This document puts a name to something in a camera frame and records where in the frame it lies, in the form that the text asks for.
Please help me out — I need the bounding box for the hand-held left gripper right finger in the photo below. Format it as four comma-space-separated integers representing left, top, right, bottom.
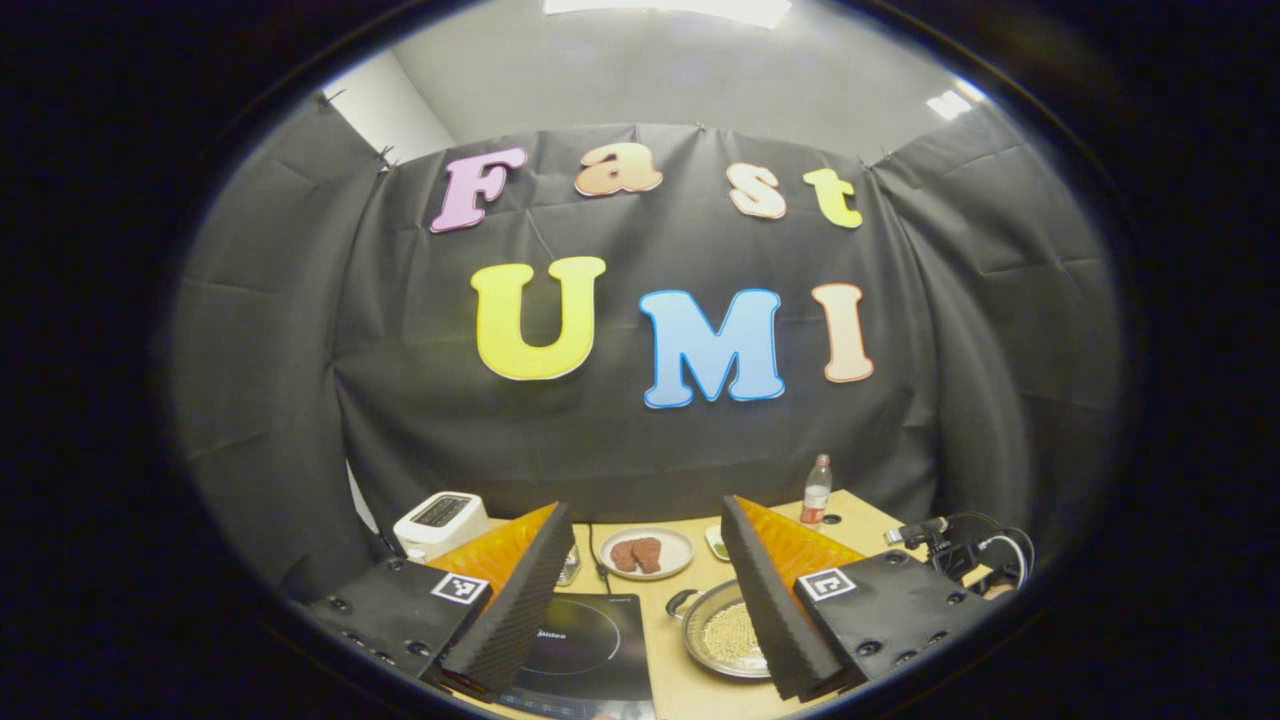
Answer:
720, 495, 996, 701

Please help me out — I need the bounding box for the black induction cooktop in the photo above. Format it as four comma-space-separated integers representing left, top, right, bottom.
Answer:
495, 592, 658, 720

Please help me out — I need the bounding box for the white oval plate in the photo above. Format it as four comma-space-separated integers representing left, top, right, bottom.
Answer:
598, 526, 695, 582

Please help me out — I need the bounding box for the white toaster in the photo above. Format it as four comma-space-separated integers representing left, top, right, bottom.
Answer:
393, 491, 491, 563

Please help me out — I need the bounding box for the stainless steel pot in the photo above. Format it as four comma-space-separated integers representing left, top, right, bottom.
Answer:
665, 578, 791, 681

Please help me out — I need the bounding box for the pile of soybeans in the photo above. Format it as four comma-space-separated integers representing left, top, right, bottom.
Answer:
705, 600, 769, 669

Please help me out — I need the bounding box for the plastic water bottle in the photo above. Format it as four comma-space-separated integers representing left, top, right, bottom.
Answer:
800, 453, 834, 528

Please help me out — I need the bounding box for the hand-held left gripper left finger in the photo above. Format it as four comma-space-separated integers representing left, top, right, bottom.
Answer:
305, 502, 573, 698

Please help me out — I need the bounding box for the black clamp with cables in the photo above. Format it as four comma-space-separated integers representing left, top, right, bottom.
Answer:
884, 510, 1037, 593

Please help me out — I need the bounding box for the small ceiling light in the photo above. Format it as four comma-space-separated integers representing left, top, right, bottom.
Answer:
925, 86, 978, 121

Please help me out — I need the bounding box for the large ceiling light panel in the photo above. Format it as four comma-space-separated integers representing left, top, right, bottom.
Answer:
543, 0, 793, 30

